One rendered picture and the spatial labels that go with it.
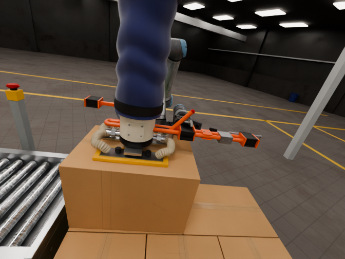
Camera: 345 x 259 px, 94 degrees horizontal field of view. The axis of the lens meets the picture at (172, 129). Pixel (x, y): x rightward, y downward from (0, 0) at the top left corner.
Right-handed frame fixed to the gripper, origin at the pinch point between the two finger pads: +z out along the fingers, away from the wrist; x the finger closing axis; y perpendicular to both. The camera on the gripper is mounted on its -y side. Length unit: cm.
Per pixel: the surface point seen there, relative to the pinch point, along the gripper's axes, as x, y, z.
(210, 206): -53, -26, 1
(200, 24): 233, -217, -1121
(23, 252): -48, 66, 33
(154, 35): 39.9, 23.8, 9.7
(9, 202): -53, 93, 6
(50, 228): -47, 61, 23
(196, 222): -53, -13, 13
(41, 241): -46, 61, 29
